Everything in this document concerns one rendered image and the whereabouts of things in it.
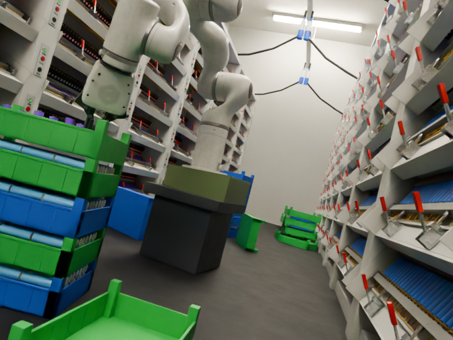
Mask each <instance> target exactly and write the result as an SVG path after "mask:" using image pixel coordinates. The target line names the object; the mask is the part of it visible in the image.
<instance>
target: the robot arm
mask: <svg viewBox="0 0 453 340"><path fill-rule="evenodd" d="M241 10H242V0H119V1H118V4H117V7H116V9H115V12H114V15H113V19H112V21H111V24H110V26H109V30H108V32H107V36H106V38H105V41H104V44H103V46H102V47H103V48H104V49H100V50H99V52H98V54H99V55H101V57H102V59H101V60H97V61H96V63H95V64H94V66H93V68H92V70H91V72H90V74H89V76H88V78H87V80H86V83H85V85H84V88H83V91H81V93H80V94H79V95H78V96H77V97H76V98H75V103H77V104H78V105H79V106H81V107H82V108H83V109H84V111H85V112H86V115H87V118H86V121H85V124H84V125H85V128H86V129H89V130H91V128H92V124H93V122H94V112H95V110H96V109H99V110H102V111H106V112H105V114H104V117H103V118H102V120H105V121H108V122H111V121H113V120H116V119H125V118H126V117H127V111H126V110H127V107H128V104H129V101H130V98H131V94H132V91H133V86H134V82H135V76H134V75H133V73H135V72H136V69H137V68H138V65H139V62H140V59H141V57H142V55H145V56H147V57H149V58H151V59H153V60H155V61H157V62H160V63H164V64H168V63H171V62H172V61H174V60H175V58H176V57H177V56H178V55H179V53H180V51H181V49H182V48H183V47H184V45H185V43H186V41H187V38H188V35H189V32H190V33H191V34H192V35H194V36H195V37H196V39H197V40H198V42H199V43H200V46H201V50H202V55H203V58H204V66H203V69H202V72H201V74H200V76H199V79H198V83H197V89H198V92H199V94H200V95H201V96H202V97H204V98H206V99H209V100H213V101H222V102H224V103H223V104H222V105H220V106H218V107H215V108H213V109H208V110H207V111H205V112H204V113H203V115H202V120H201V123H200V128H199V132H198V137H197V141H196V144H195V150H194V154H193V159H192V162H191V165H182V167H189V168H192V169H199V170H202V171H209V172H213V173H219V174H223V175H227V174H226V173H221V172H220V171H224V165H221V163H222V157H223V154H224V148H225V144H226V140H227V135H228V132H229V126H230V123H231V119H232V118H233V115H234V114H235V113H236V112H237V111H238V110H239V109H240V108H242V107H243V106H244V105H245V104H246V103H247V102H248V101H249V100H250V98H251V96H252V93H253V84H252V82H251V80H250V79H249V78H248V77H247V76H244V75H242V74H234V73H228V72H221V70H222V69H224V67H225V66H226V65H227V63H228V61H229V44H228V40H227V36H226V34H225V32H224V31H223V29H222V28H220V27H219V26H218V25H217V24H215V23H214V22H232V21H233V20H236V19H237V18H238V17H239V15H240V14H241ZM157 17H159V18H160V19H161V20H162V21H163V22H164V23H165V24H166V25H167V26H164V25H162V24H160V23H158V22H157V21H156V18H157Z"/></svg>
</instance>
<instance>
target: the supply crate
mask: <svg viewBox="0 0 453 340"><path fill-rule="evenodd" d="M24 109H25V107H23V106H20V105H15V104H13V107H12V109H10V108H7V107H2V106H0V135H2V136H7V137H10V138H15V139H18V140H23V141H26V142H30V143H33V144H38V145H41V146H46V147H49V148H54V149H57V150H61V151H64V152H69V153H72V154H76V155H80V156H83V157H88V158H90V159H95V160H98V161H104V162H108V163H113V164H117V165H123V166H124V163H125V159H126V156H127V151H128V148H129V144H130V141H131V135H130V134H126V133H122V136H121V140H118V139H116V138H113V137H111V136H109V135H107V132H108V128H109V124H110V123H109V122H108V121H105V120H102V119H97V122H96V127H95V130H89V129H86V128H84V127H79V126H76V125H71V124H68V123H63V122H60V121H56V120H53V119H48V118H45V117H41V116H37V115H33V114H29V113H25V112H22V111H18V110H23V111H24Z"/></svg>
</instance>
